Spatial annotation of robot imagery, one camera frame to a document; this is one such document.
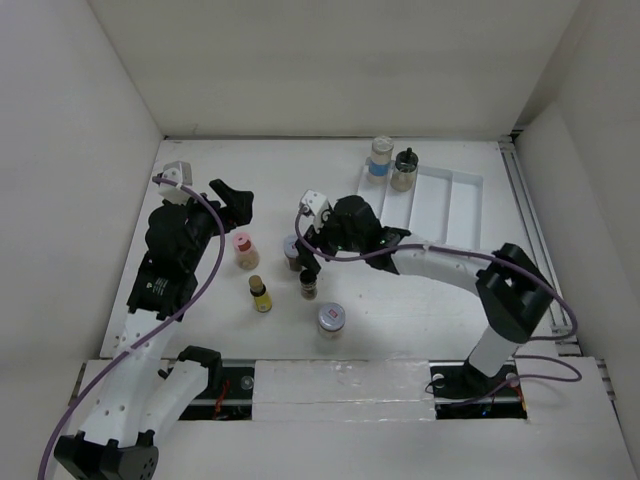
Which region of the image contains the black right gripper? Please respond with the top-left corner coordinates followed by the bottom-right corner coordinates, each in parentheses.
top-left (294, 207), bottom-right (365, 274)

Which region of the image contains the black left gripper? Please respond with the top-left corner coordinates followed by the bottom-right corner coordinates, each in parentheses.
top-left (169, 179), bottom-right (251, 270)

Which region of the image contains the white lid brown spice jar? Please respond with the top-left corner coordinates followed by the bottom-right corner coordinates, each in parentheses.
top-left (283, 234), bottom-right (302, 272)

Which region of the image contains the tall blue label spice bottle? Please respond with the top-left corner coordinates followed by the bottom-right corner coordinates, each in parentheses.
top-left (367, 136), bottom-right (394, 184)

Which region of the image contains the black cap beige spice jar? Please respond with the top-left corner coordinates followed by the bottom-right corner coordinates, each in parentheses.
top-left (390, 147), bottom-right (419, 192)

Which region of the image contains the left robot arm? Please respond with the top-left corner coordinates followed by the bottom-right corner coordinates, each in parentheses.
top-left (48, 175), bottom-right (254, 479)

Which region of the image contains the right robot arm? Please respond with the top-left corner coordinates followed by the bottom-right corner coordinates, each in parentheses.
top-left (295, 190), bottom-right (553, 399)

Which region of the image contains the small black cap pepper jar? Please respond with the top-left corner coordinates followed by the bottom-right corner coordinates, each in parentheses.
top-left (299, 269), bottom-right (317, 300)

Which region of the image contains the pink cap spice bottle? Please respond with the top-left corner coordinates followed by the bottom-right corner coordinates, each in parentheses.
top-left (232, 232), bottom-right (260, 270)

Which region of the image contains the yellow label brown cap bottle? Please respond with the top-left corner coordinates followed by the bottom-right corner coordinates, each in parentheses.
top-left (248, 275), bottom-right (272, 313)

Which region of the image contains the white lid beige spice jar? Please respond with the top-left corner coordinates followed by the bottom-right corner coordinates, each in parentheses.
top-left (317, 302), bottom-right (346, 339)

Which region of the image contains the white plastic organizer tray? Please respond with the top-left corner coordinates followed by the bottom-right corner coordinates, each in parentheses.
top-left (356, 166), bottom-right (483, 250)

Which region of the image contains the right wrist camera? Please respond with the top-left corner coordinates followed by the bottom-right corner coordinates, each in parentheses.
top-left (299, 190), bottom-right (330, 232)

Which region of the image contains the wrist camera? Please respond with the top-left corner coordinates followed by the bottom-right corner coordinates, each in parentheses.
top-left (299, 190), bottom-right (330, 232)
top-left (152, 161), bottom-right (193, 205)

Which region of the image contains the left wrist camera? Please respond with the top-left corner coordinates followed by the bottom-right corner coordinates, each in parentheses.
top-left (152, 161), bottom-right (193, 205)

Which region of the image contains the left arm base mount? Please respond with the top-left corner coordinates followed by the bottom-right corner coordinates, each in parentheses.
top-left (180, 360), bottom-right (255, 421)

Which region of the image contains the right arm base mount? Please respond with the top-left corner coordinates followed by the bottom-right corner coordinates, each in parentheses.
top-left (425, 362), bottom-right (527, 420)

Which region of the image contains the aluminium rail right side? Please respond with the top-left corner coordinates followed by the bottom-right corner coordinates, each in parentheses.
top-left (498, 126), bottom-right (616, 410)

